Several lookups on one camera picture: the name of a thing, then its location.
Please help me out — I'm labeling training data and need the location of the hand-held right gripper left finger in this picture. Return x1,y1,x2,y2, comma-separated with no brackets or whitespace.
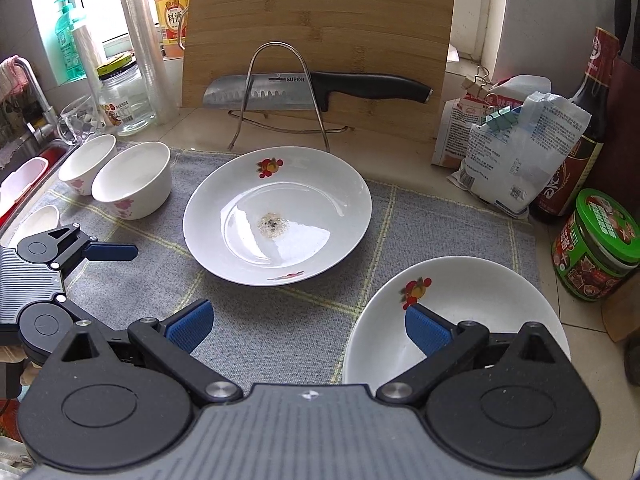
60,298,244,409

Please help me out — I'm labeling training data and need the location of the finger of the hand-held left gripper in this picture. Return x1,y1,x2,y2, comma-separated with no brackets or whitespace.
47,222,139,271
52,292,96,331

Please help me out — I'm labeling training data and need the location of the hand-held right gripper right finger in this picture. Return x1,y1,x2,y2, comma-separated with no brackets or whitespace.
375,304,559,406

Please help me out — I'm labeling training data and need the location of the white plate fruit print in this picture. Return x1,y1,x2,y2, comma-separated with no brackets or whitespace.
342,255,572,386
182,146,373,288

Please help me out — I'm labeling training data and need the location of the white bowl pink flower print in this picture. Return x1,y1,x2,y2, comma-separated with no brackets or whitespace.
91,141,172,221
57,134,117,196
10,204,61,248

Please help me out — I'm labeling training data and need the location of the grey checked dish mat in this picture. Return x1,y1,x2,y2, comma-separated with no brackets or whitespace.
0,147,543,386

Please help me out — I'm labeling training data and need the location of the red and white plastic basin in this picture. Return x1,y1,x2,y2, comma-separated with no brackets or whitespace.
0,156,50,218

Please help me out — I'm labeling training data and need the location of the clear glass mug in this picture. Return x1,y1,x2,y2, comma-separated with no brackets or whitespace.
56,95,106,148

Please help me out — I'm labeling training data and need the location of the glass jar yellow-green lid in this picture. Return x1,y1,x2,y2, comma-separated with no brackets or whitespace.
96,52,158,138

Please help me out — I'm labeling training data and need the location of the metal faucet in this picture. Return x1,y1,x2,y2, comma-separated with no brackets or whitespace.
15,57,66,148

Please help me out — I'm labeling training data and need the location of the white printed seasoning bag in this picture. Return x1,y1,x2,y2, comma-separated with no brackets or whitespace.
446,91,592,219

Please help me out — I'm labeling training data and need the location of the green lid sauce jar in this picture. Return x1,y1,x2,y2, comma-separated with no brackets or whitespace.
551,188,640,303

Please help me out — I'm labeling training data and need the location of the clear plastic wrap roll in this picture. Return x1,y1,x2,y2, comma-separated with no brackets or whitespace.
71,20,108,131

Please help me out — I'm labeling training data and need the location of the white bag orange print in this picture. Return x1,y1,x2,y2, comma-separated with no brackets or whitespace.
431,74,553,169

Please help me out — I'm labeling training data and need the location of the pink cloth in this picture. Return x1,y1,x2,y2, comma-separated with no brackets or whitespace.
0,57,29,98

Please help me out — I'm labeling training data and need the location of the stack of clear plastic cups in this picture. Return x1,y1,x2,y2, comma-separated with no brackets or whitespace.
116,0,168,126

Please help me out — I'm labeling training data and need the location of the green dish soap bottle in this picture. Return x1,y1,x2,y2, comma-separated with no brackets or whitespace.
52,0,88,81

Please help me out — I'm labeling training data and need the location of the dark soy sauce bottle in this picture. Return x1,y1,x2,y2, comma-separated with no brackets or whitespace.
529,26,621,226

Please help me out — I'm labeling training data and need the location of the green clip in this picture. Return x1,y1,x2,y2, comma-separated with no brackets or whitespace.
484,109,522,135

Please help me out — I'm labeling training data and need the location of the orange cooking wine bottle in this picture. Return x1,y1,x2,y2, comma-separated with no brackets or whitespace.
154,0,197,59

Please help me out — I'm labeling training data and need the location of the window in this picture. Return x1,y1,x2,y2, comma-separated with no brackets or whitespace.
27,0,201,61

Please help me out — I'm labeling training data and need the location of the dark red knife block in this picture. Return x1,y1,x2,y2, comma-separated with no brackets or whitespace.
592,55,640,211

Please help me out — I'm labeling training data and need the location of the bamboo cutting board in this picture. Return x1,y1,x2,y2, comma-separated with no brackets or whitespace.
177,0,458,148

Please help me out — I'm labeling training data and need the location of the black handled kitchen knife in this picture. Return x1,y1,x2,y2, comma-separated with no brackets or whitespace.
202,71,435,113

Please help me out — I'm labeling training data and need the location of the metal wire rack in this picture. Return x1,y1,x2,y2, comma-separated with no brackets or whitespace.
227,42,348,153

